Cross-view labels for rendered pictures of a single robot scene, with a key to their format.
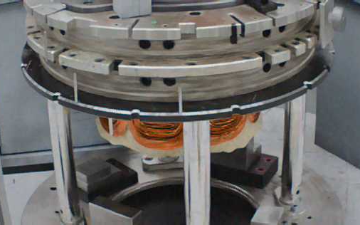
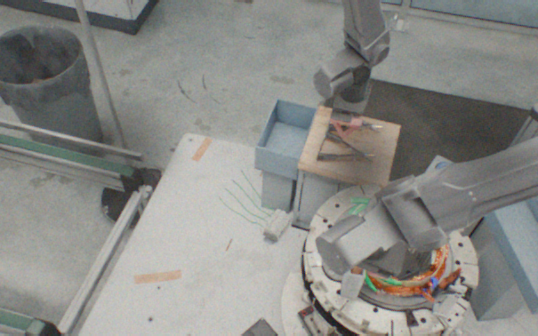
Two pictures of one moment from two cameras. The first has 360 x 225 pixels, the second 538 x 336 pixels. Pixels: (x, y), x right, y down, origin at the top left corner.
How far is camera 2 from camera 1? 0.67 m
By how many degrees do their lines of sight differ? 32
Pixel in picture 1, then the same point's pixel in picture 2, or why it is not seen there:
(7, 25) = (315, 183)
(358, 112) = (486, 300)
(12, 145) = (304, 220)
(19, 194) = (298, 247)
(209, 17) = (380, 318)
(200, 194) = not seen: outside the picture
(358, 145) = (479, 311)
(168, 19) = (360, 310)
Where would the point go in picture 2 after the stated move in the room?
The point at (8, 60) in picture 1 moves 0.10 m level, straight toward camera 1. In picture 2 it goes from (312, 194) to (302, 228)
